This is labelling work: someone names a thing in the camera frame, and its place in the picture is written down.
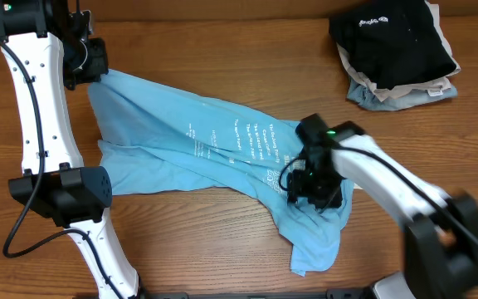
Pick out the beige folded shirt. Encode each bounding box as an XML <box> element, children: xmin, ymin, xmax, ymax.
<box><xmin>337</xmin><ymin>1</ymin><xmax>461</xmax><ymax>102</ymax></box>

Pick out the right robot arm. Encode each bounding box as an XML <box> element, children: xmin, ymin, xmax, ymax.
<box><xmin>283</xmin><ymin>114</ymin><xmax>478</xmax><ymax>299</ymax></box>

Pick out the black folded shirt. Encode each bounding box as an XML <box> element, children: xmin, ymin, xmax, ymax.
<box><xmin>329</xmin><ymin>0</ymin><xmax>456</xmax><ymax>89</ymax></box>

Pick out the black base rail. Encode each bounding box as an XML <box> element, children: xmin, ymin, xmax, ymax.
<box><xmin>138</xmin><ymin>287</ymin><xmax>378</xmax><ymax>299</ymax></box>

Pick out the light blue t-shirt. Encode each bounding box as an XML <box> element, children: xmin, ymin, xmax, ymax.
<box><xmin>88</xmin><ymin>70</ymin><xmax>354</xmax><ymax>276</ymax></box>

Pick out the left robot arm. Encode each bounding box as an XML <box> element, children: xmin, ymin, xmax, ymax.
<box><xmin>0</xmin><ymin>0</ymin><xmax>145</xmax><ymax>298</ymax></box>

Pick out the grey-blue folded shirt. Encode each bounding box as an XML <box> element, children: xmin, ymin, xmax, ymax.
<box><xmin>346</xmin><ymin>77</ymin><xmax>458</xmax><ymax>111</ymax></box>

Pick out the brown cardboard backboard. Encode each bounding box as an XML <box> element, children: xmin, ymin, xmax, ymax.
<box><xmin>0</xmin><ymin>0</ymin><xmax>478</xmax><ymax>24</ymax></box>

